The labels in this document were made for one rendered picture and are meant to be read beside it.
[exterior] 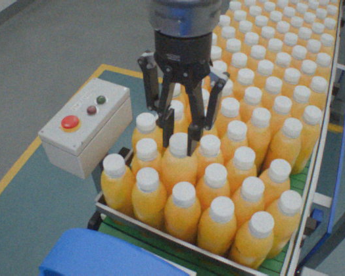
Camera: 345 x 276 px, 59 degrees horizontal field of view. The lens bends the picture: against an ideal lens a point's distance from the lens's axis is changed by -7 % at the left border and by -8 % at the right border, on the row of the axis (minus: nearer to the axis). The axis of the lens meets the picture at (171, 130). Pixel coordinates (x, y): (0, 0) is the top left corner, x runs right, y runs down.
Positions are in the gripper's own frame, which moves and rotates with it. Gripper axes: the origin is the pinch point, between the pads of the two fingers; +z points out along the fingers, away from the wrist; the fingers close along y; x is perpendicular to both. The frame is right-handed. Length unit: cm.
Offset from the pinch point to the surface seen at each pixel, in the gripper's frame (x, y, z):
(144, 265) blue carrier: -24.7, 7.2, -7.4
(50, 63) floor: 123, -175, 116
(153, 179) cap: -6.1, -2.2, 6.8
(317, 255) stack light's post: 19, 41, 56
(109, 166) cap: -7.3, -10.6, 6.8
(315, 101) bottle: 33.7, 21.6, 11.0
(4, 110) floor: 62, -168, 116
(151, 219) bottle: -8.9, -1.6, 16.7
